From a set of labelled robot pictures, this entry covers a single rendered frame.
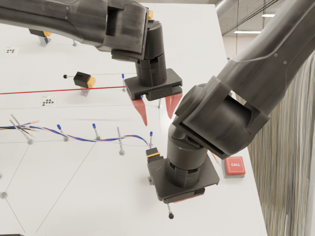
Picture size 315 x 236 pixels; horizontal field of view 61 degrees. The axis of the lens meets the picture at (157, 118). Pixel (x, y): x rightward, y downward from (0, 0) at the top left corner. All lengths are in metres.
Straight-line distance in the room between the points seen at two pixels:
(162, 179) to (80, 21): 0.26
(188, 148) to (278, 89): 0.13
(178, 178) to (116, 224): 0.36
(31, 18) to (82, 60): 0.63
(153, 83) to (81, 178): 0.39
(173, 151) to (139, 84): 0.20
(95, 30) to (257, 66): 0.22
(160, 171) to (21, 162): 0.50
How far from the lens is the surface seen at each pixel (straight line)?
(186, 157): 0.35
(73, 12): 0.39
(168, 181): 0.43
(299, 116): 1.11
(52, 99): 0.93
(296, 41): 0.30
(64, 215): 0.77
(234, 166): 0.78
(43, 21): 0.39
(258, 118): 0.30
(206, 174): 0.45
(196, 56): 1.03
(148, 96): 0.50
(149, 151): 0.71
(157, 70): 0.49
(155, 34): 0.47
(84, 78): 0.86
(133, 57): 0.43
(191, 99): 0.30
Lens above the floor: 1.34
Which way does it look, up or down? 7 degrees down
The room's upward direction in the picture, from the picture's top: straight up
